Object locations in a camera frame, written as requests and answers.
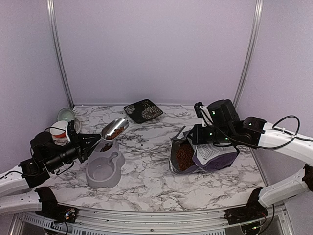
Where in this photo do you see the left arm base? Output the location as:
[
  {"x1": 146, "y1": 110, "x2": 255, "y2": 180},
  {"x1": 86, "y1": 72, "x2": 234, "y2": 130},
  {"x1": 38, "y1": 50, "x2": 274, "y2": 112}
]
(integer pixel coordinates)
[{"x1": 35, "y1": 205, "x2": 78, "y2": 223}]

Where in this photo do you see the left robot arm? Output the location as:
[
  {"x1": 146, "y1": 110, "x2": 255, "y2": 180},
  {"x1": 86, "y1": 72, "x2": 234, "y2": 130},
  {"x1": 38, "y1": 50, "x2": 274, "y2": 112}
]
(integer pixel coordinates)
[{"x1": 0, "y1": 131, "x2": 101, "y2": 219}]

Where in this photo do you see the metal food scoop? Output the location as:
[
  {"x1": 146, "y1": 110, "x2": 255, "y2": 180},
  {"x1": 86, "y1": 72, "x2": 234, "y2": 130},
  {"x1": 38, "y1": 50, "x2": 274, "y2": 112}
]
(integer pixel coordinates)
[{"x1": 96, "y1": 118, "x2": 129, "y2": 144}]

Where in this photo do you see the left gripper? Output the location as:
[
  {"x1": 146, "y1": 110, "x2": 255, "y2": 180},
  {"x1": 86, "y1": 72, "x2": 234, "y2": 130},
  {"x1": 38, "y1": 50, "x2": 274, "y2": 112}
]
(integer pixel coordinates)
[{"x1": 45, "y1": 132, "x2": 101, "y2": 172}]

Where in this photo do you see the left aluminium frame post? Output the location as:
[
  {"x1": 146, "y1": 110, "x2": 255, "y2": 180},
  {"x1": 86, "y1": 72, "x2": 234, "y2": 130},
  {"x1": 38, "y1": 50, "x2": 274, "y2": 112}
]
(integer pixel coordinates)
[{"x1": 46, "y1": 0, "x2": 75, "y2": 108}]

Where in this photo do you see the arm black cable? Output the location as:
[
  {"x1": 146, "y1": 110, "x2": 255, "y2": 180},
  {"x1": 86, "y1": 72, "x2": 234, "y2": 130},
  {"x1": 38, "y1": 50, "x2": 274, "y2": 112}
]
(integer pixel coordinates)
[
  {"x1": 202, "y1": 107, "x2": 313, "y2": 150},
  {"x1": 0, "y1": 127, "x2": 76, "y2": 179}
]

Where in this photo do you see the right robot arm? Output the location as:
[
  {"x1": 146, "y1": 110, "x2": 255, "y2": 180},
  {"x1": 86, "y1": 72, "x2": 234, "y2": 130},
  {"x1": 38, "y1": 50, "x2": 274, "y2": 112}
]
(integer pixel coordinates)
[{"x1": 192, "y1": 99, "x2": 313, "y2": 219}]

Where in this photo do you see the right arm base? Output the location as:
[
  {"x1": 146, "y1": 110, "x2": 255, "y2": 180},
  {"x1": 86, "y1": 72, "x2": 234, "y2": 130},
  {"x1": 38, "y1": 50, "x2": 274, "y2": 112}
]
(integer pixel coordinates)
[{"x1": 224, "y1": 206, "x2": 268, "y2": 225}]

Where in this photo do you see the aluminium frame post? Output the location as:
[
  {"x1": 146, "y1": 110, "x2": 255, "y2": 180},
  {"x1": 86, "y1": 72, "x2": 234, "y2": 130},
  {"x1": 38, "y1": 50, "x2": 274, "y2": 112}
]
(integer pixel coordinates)
[
  {"x1": 233, "y1": 0, "x2": 264, "y2": 109},
  {"x1": 46, "y1": 0, "x2": 75, "y2": 108}
]

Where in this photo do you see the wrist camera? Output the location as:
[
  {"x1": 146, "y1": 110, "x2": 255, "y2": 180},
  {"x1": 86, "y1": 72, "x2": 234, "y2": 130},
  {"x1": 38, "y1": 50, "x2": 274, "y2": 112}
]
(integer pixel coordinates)
[
  {"x1": 194, "y1": 102, "x2": 212, "y2": 127},
  {"x1": 65, "y1": 120, "x2": 76, "y2": 143}
]

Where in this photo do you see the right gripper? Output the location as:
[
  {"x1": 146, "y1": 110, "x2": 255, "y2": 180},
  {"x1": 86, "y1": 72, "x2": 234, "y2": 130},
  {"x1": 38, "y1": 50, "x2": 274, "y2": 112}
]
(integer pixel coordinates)
[{"x1": 188, "y1": 123, "x2": 235, "y2": 144}]

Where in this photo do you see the right aluminium frame post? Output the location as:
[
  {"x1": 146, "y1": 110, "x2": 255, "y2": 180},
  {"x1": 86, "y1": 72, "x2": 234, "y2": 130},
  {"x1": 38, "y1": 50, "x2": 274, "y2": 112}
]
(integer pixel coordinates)
[{"x1": 233, "y1": 0, "x2": 264, "y2": 109}]

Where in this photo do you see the pale green ceramic bowl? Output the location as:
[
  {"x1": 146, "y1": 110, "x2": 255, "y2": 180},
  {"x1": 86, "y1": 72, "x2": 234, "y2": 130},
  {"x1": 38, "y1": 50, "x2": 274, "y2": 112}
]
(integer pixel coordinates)
[{"x1": 57, "y1": 108, "x2": 75, "y2": 122}]

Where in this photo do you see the red and white bowl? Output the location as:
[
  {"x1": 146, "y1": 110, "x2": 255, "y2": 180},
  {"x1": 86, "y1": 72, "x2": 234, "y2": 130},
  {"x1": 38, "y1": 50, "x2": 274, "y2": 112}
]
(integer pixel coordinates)
[{"x1": 49, "y1": 120, "x2": 68, "y2": 141}]

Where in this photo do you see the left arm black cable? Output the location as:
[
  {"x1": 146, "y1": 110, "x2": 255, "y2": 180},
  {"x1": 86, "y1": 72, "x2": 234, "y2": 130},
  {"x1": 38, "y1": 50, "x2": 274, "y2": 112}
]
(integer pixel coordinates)
[{"x1": 0, "y1": 127, "x2": 76, "y2": 179}]

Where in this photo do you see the black floral square plate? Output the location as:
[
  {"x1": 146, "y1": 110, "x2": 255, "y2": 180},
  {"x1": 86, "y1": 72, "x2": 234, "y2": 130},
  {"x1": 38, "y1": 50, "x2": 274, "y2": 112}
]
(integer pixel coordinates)
[{"x1": 123, "y1": 99, "x2": 163, "y2": 124}]

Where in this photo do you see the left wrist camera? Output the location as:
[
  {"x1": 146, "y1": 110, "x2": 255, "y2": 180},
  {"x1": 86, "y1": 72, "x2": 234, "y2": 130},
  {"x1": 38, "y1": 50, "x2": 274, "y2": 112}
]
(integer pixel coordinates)
[{"x1": 65, "y1": 120, "x2": 76, "y2": 143}]

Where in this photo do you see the grey round plate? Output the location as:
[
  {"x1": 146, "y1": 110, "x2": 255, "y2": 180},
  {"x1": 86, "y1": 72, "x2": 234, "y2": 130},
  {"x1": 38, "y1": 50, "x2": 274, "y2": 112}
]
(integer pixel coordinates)
[{"x1": 74, "y1": 118, "x2": 82, "y2": 134}]

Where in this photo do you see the grey double pet bowl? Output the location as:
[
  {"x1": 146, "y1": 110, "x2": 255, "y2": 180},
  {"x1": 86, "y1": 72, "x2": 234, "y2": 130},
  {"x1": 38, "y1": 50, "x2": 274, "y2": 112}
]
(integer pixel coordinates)
[{"x1": 86, "y1": 141, "x2": 125, "y2": 189}]

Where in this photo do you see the front aluminium rail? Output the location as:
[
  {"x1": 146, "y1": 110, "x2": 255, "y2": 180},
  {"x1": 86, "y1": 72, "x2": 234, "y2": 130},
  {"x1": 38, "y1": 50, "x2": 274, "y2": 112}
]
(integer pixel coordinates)
[{"x1": 9, "y1": 204, "x2": 294, "y2": 235}]

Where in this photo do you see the brown pet food kibble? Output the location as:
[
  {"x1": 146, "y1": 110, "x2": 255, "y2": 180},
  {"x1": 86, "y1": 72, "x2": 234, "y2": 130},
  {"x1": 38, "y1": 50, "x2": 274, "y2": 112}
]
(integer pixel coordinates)
[{"x1": 99, "y1": 126, "x2": 196, "y2": 172}]

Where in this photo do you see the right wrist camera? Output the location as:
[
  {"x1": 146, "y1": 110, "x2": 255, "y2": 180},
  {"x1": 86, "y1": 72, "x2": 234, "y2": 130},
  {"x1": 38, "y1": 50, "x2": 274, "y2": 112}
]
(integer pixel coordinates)
[{"x1": 194, "y1": 102, "x2": 212, "y2": 127}]

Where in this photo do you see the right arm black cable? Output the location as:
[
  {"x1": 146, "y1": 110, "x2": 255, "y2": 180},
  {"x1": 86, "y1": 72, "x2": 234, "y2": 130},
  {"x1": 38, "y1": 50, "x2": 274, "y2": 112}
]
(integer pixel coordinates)
[{"x1": 202, "y1": 107, "x2": 313, "y2": 150}]

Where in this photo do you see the purple pet food bag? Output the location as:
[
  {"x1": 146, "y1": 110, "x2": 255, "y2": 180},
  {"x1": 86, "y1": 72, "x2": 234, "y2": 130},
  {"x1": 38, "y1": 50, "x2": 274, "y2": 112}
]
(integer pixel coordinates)
[{"x1": 170, "y1": 126, "x2": 240, "y2": 175}]

